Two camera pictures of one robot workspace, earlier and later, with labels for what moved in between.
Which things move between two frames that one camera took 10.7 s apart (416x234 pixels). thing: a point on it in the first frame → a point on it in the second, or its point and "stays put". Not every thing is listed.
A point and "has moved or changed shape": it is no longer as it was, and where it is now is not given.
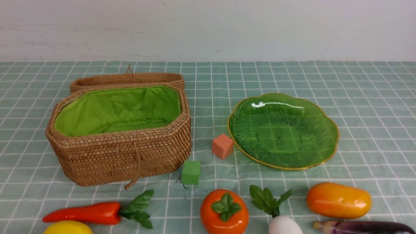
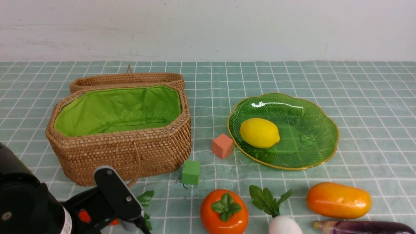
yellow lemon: x=67 y=227 has moved or changed shape
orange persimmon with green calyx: x=224 y=211 stays put
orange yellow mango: x=339 y=200 stays put
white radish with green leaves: x=264 y=199 stays put
